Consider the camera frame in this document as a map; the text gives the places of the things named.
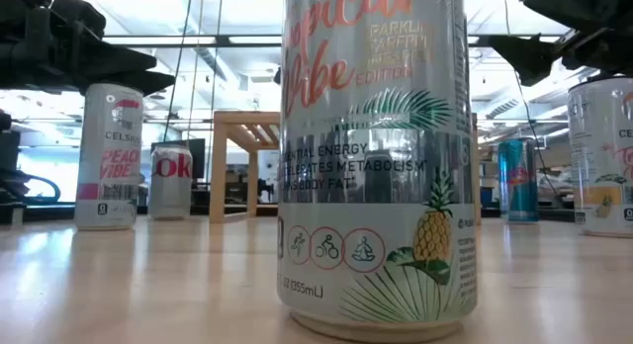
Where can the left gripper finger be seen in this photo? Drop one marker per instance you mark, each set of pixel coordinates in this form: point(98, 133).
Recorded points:
point(123, 60)
point(133, 82)

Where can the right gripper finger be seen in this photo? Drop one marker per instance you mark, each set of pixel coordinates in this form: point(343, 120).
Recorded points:
point(593, 8)
point(529, 57)

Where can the Celsius Peach Vibe can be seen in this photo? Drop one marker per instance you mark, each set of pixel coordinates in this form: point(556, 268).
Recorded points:
point(109, 186)

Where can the Celsius Tropical Vibe can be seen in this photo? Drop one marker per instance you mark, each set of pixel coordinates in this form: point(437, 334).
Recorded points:
point(601, 161)
point(376, 186)

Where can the Diet Coke can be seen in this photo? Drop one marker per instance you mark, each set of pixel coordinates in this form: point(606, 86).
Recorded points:
point(170, 191)

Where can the Red Bull can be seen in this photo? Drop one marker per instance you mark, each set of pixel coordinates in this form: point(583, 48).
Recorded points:
point(518, 186)

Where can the wooden slatted crate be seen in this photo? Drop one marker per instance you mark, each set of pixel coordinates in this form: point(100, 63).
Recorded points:
point(218, 176)

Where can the black office chair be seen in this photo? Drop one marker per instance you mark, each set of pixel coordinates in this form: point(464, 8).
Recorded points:
point(15, 178)

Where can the black aluminium table frame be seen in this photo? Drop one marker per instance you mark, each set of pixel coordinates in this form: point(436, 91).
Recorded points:
point(554, 214)

